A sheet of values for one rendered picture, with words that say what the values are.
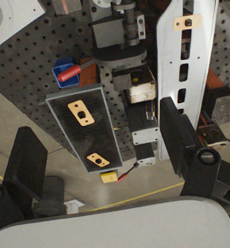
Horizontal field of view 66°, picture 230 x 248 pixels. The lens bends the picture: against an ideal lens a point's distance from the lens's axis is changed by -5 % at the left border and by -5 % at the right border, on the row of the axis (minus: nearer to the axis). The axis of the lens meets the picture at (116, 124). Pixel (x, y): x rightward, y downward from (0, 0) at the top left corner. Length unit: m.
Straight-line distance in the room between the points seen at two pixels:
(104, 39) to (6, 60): 0.67
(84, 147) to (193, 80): 0.44
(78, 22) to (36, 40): 0.19
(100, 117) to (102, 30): 0.23
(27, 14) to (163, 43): 0.52
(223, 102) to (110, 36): 0.56
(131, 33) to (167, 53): 0.27
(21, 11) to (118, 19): 0.52
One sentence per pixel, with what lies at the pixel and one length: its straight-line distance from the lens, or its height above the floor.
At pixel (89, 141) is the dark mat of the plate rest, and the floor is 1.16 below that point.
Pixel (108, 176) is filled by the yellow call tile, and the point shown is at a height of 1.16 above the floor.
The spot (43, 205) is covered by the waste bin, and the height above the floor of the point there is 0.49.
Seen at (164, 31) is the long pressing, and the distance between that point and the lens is 0.59.
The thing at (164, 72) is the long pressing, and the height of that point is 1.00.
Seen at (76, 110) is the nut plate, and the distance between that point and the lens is 0.49.
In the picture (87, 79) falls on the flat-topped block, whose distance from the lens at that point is 0.74.
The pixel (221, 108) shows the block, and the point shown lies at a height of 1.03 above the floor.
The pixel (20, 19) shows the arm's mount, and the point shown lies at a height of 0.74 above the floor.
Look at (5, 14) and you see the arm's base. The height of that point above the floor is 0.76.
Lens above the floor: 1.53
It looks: 44 degrees down
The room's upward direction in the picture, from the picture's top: 171 degrees clockwise
